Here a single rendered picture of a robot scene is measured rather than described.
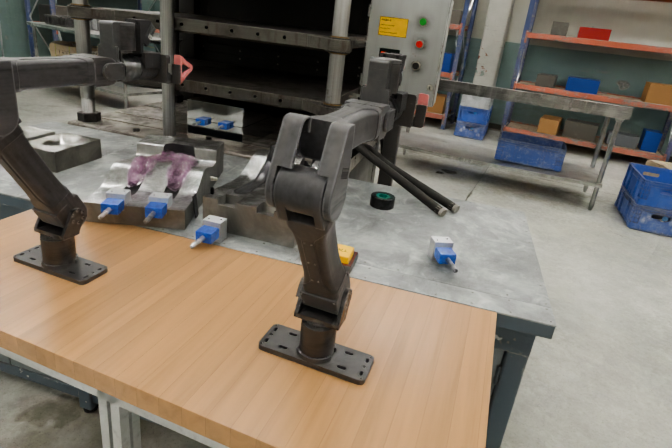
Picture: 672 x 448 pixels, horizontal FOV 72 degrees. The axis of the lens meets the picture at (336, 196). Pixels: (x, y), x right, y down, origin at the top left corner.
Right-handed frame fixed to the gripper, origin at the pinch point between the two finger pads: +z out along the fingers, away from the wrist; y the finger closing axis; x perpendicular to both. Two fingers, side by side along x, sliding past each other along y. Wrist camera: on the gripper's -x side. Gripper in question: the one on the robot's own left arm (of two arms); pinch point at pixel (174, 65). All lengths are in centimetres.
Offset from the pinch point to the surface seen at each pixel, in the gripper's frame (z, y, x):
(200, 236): -15.6, -19.8, 37.3
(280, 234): -4, -36, 37
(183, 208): -8.9, -9.7, 34.7
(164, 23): 64, 56, -7
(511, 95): 342, -85, 27
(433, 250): 9, -73, 37
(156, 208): -15.1, -6.4, 33.4
